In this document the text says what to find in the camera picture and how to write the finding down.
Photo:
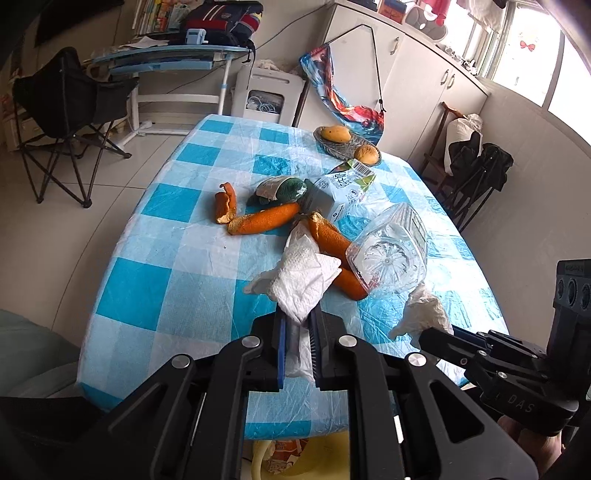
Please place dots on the curled orange peel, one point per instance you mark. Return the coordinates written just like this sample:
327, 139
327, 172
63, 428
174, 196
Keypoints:
229, 203

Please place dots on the blue desk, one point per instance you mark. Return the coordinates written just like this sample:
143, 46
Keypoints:
175, 53

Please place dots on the blue checkered tablecloth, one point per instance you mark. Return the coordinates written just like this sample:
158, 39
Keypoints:
184, 258

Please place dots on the dark striped backpack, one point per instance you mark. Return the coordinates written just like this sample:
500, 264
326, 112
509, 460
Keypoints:
221, 18

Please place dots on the light blue milk carton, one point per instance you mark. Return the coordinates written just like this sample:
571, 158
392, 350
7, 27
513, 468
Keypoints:
323, 194

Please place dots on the window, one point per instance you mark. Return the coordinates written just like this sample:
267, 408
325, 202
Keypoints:
531, 46

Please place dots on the woven basket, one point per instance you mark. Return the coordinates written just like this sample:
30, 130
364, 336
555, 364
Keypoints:
337, 147

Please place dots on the pale seat cushion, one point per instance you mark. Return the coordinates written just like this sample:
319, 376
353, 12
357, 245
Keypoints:
32, 350

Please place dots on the wooden chair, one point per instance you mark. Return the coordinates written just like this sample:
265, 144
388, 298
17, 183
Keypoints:
438, 152

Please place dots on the row of books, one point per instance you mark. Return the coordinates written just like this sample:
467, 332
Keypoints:
157, 14

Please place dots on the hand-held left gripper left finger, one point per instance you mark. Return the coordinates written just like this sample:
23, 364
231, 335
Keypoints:
280, 350

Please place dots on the black television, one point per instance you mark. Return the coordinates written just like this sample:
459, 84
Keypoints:
64, 18

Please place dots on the yellow mango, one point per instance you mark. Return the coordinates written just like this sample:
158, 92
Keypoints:
334, 134

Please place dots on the white tissue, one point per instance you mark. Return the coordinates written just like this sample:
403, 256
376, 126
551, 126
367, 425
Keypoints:
425, 309

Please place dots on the green packet with white label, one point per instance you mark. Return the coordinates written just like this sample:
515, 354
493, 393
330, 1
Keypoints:
291, 189

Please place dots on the large orange peel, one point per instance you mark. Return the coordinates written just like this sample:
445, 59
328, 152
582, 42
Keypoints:
330, 237

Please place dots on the white paper towel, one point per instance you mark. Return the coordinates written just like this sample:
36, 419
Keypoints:
304, 277

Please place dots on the white bag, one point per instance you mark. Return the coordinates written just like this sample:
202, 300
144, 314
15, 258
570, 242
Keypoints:
464, 131

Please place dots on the light blue desk device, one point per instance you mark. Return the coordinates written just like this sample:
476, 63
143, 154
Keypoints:
197, 37

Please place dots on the round orange fruit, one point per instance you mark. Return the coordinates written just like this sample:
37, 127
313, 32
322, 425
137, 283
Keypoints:
367, 154

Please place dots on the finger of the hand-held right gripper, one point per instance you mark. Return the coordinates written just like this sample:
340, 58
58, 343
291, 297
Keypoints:
508, 345
452, 348

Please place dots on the person's right hand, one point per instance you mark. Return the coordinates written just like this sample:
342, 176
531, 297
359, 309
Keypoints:
531, 450

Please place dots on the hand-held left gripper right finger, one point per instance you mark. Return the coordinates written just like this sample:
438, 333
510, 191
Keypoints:
316, 350

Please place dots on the black jacket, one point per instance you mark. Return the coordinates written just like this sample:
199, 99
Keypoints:
489, 161

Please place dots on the colourful printed bag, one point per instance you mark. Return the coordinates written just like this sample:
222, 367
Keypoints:
332, 87

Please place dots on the black folding chair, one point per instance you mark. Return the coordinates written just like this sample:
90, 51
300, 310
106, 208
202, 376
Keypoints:
69, 92

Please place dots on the clear plastic container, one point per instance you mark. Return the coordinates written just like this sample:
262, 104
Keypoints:
388, 258

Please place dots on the white wall cabinet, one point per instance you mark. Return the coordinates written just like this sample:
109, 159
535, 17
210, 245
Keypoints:
415, 78

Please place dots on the long orange peel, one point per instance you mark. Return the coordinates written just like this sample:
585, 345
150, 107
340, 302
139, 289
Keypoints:
268, 219

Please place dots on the grey white plush toy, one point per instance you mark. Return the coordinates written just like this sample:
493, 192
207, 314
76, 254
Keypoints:
427, 21

